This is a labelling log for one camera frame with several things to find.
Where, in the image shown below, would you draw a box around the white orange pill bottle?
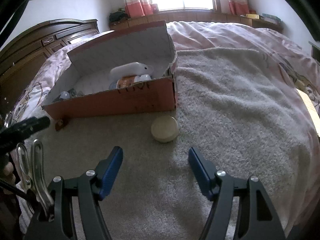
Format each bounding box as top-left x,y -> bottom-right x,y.
109,74 -> 151,90

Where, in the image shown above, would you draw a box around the white rounded plastic case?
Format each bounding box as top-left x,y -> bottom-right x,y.
109,62 -> 154,80

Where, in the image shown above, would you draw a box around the operator hand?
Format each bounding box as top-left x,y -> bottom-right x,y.
3,162 -> 16,185

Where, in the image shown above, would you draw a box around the small red toy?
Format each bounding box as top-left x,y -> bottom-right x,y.
55,117 -> 71,132

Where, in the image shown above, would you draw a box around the dark wooden headboard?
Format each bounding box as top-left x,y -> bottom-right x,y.
1,18 -> 99,115

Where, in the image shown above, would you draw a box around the white fluffy blanket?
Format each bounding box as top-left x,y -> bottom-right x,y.
36,48 -> 319,239

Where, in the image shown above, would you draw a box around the round cream tin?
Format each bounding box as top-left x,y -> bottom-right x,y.
151,115 -> 179,143

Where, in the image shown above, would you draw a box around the red cardboard shoe box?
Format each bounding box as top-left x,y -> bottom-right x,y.
42,21 -> 177,120

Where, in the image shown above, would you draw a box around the pink cartoon bed sheet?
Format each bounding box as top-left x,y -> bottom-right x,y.
12,21 -> 319,122

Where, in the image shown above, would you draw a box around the dark bag on bench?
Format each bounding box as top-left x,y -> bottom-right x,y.
109,8 -> 129,24

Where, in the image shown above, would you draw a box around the books on bench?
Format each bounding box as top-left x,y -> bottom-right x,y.
246,14 -> 281,24

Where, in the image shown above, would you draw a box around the wooden window bench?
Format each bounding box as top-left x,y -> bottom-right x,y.
109,10 -> 283,34

